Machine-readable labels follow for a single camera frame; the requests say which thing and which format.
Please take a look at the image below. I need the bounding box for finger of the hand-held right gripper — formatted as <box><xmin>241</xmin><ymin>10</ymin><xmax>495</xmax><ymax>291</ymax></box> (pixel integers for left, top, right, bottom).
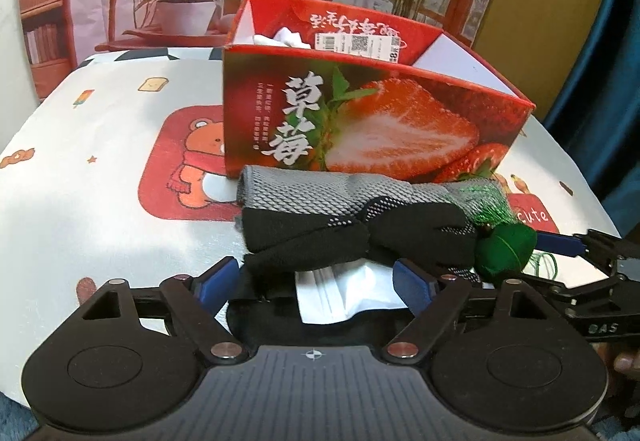
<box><xmin>536</xmin><ymin>227</ymin><xmax>640</xmax><ymax>273</ymax></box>
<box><xmin>517</xmin><ymin>271</ymin><xmax>628</xmax><ymax>311</ymax></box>

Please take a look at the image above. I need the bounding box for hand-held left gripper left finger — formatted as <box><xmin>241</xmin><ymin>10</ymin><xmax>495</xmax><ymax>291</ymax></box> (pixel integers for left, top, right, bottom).
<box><xmin>79</xmin><ymin>257</ymin><xmax>249</xmax><ymax>366</ymax></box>

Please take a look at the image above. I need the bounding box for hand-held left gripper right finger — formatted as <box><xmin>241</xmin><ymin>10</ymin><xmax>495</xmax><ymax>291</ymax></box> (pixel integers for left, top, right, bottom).
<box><xmin>381</xmin><ymin>258</ymin><xmax>558</xmax><ymax>366</ymax></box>

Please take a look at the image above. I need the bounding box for green tasselled sachet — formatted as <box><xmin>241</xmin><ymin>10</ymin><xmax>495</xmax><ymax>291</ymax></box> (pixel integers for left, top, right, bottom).
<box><xmin>446</xmin><ymin>177</ymin><xmax>559</xmax><ymax>283</ymax></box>

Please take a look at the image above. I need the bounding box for black eye mask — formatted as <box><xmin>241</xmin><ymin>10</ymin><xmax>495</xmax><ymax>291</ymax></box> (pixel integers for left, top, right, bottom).
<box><xmin>226</xmin><ymin>266</ymin><xmax>419</xmax><ymax>353</ymax></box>

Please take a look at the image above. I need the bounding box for white tissue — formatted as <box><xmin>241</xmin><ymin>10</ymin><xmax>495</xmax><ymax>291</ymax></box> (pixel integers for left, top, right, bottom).
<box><xmin>294</xmin><ymin>258</ymin><xmax>409</xmax><ymax>325</ymax></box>

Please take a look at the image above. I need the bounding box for black sock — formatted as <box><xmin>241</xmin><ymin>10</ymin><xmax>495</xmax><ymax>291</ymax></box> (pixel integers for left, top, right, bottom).
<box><xmin>232</xmin><ymin>201</ymin><xmax>484</xmax><ymax>283</ymax></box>

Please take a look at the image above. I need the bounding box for grey mesh cloth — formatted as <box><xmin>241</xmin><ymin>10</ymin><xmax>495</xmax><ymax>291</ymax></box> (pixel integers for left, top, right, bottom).
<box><xmin>236</xmin><ymin>165</ymin><xmax>506</xmax><ymax>225</ymax></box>

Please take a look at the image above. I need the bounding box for red strawberry print box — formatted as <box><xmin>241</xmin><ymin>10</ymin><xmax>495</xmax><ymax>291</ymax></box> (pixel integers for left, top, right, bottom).
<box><xmin>222</xmin><ymin>0</ymin><xmax>537</xmax><ymax>185</ymax></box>

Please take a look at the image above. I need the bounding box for white cloth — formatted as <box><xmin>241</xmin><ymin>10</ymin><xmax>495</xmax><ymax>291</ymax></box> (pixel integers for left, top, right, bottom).
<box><xmin>252</xmin><ymin>25</ymin><xmax>312</xmax><ymax>50</ymax></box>

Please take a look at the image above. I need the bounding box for person's right hand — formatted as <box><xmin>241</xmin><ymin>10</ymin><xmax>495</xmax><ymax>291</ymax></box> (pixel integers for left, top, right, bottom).
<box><xmin>612</xmin><ymin>352</ymin><xmax>640</xmax><ymax>375</ymax></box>

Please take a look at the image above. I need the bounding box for teal curtain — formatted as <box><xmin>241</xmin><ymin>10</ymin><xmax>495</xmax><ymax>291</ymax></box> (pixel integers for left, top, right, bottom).
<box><xmin>542</xmin><ymin>0</ymin><xmax>640</xmax><ymax>238</ymax></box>

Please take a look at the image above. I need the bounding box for cartoon bear tablecloth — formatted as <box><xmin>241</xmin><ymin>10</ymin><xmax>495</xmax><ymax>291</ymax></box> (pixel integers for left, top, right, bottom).
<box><xmin>0</xmin><ymin>46</ymin><xmax>627</xmax><ymax>411</ymax></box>

